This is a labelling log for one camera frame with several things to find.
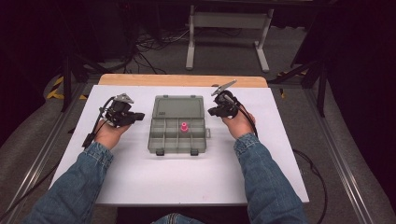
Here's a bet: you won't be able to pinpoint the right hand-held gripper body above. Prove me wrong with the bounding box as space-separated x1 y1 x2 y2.
211 78 240 119

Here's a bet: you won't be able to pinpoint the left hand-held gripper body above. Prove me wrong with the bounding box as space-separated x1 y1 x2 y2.
100 92 136 128

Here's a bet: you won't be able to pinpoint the grey clear plastic organizer box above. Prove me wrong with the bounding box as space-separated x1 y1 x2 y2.
147 94 212 157

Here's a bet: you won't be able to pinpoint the person's right hand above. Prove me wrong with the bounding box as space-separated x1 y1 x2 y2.
221 104 257 140

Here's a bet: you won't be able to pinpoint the person's left hand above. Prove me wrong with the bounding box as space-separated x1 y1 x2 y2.
92 119 134 150

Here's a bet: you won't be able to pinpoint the wooden table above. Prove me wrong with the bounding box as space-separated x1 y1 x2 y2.
98 73 269 89

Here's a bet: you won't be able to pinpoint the black tripod stand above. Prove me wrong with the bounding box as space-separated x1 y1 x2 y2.
60 54 108 113
268 57 329 119

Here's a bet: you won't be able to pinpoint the yellow black floor tape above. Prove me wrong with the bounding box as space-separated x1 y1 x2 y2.
46 76 89 101

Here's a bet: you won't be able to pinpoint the white metal stand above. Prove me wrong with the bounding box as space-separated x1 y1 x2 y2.
185 4 276 74

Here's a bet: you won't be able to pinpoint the person's legs in jeans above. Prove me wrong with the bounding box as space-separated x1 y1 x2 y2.
151 213 205 224

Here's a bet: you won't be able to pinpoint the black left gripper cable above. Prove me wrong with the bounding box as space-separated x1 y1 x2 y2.
0 96 116 222

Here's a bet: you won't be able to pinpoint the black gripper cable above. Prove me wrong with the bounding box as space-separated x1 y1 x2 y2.
0 96 116 222
228 94 329 224

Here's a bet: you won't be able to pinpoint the bundle of black floor cables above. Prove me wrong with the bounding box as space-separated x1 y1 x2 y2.
122 27 191 75

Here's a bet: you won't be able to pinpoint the aluminium floor rail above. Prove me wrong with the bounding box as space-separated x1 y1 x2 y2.
303 88 376 224
0 83 92 224

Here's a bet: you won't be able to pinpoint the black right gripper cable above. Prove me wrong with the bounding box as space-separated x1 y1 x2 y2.
228 94 329 224

